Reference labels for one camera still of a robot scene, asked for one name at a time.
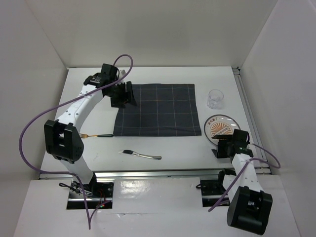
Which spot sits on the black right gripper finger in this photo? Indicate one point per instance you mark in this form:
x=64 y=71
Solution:
x=223 y=136
x=217 y=152

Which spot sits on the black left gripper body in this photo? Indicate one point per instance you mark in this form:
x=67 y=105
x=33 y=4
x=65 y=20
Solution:
x=117 y=91

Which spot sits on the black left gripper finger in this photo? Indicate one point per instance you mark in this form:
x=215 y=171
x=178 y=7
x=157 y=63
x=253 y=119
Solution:
x=118 y=103
x=129 y=94

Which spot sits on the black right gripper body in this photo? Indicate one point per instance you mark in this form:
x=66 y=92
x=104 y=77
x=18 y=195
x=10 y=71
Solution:
x=222 y=147

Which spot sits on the orange sunburst ceramic plate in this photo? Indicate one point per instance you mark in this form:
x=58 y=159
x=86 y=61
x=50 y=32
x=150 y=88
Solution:
x=219 y=125

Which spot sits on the dark checked cloth placemat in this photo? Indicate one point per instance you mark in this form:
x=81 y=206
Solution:
x=161 y=110

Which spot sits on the clear drinking glass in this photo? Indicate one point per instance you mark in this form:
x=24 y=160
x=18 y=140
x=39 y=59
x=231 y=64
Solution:
x=215 y=99

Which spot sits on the gold fork black handle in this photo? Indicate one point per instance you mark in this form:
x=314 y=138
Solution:
x=84 y=136

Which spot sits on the silver table knife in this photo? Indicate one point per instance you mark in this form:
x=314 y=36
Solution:
x=133 y=153

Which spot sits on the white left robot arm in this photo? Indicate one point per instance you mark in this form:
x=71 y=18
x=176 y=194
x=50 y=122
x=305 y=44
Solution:
x=62 y=139

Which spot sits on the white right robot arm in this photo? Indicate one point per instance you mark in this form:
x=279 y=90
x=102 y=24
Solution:
x=250 y=205

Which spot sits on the aluminium front rail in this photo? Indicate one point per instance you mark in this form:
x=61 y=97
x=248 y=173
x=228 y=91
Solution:
x=138 y=174

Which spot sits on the aluminium rail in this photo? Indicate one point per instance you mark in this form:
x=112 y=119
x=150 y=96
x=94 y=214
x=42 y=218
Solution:
x=262 y=169
x=138 y=174

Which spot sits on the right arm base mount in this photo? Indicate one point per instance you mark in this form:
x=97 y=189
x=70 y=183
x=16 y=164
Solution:
x=211 y=191

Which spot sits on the aluminium right side rail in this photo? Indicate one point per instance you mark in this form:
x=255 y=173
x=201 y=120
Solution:
x=262 y=169

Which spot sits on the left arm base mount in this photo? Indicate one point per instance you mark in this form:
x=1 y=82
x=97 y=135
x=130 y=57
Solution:
x=102 y=197

